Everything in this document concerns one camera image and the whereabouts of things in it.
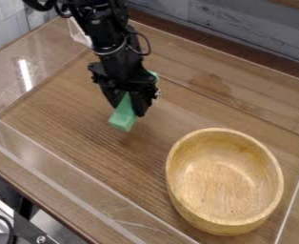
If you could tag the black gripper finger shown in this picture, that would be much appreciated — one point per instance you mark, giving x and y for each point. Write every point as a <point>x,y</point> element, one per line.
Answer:
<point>142,101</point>
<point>114,94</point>

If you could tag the clear acrylic wall panels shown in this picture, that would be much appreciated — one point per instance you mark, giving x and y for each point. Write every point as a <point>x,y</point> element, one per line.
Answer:
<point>99,178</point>

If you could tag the clear acrylic corner bracket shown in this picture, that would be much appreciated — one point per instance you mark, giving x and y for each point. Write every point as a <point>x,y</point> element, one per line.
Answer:
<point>78,34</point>

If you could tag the green rectangular block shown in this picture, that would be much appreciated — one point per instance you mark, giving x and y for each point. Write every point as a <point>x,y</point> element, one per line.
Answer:
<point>123,116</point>

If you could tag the brown wooden bowl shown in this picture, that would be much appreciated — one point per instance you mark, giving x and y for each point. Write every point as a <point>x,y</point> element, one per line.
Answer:
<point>226,181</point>

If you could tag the black metal base plate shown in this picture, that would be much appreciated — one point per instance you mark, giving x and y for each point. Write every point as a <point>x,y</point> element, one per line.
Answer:
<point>30,232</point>

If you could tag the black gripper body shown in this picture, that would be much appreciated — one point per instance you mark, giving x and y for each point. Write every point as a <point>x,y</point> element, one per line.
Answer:
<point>119,72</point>

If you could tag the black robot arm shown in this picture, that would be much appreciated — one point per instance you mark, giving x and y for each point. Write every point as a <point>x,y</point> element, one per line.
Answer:
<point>86,10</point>

